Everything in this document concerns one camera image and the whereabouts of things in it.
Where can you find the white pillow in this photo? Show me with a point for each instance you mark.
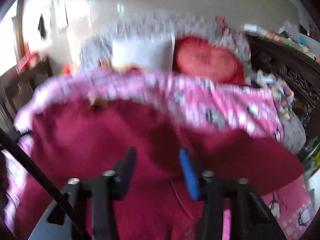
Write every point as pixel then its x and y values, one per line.
pixel 150 52

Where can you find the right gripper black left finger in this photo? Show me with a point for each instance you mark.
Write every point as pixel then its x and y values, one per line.
pixel 85 209

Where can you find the red heart-shaped pillow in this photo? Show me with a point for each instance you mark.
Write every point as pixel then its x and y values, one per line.
pixel 194 56

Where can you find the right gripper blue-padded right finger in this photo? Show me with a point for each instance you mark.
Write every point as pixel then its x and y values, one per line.
pixel 250 217

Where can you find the pink penguin blanket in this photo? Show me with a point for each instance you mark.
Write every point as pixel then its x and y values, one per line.
pixel 193 103

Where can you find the colourful cartoon cloth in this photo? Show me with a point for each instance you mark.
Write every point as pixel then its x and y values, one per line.
pixel 283 96

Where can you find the dark carved wooden headboard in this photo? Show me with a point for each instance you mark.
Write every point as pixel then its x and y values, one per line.
pixel 299 71

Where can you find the dark red garment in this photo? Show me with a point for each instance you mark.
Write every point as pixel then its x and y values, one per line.
pixel 71 140

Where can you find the floral quilt bundle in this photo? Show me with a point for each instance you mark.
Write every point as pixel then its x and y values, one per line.
pixel 182 24

